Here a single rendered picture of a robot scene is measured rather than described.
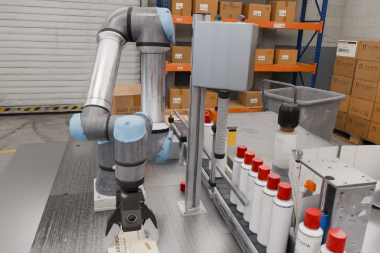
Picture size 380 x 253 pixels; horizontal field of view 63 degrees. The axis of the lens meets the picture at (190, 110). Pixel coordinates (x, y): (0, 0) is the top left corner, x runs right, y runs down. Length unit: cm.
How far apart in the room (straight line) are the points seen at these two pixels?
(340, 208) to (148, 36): 73
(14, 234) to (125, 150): 51
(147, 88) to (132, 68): 428
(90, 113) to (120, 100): 69
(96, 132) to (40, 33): 448
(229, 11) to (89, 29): 220
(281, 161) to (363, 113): 339
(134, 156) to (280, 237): 43
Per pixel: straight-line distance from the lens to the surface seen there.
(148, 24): 104
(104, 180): 116
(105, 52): 100
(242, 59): 88
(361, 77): 466
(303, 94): 415
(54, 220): 116
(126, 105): 157
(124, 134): 74
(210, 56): 91
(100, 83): 93
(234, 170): 105
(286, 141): 130
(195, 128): 101
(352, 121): 478
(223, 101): 90
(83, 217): 114
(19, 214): 123
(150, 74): 105
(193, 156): 105
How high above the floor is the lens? 146
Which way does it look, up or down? 15 degrees down
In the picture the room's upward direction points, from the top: 3 degrees clockwise
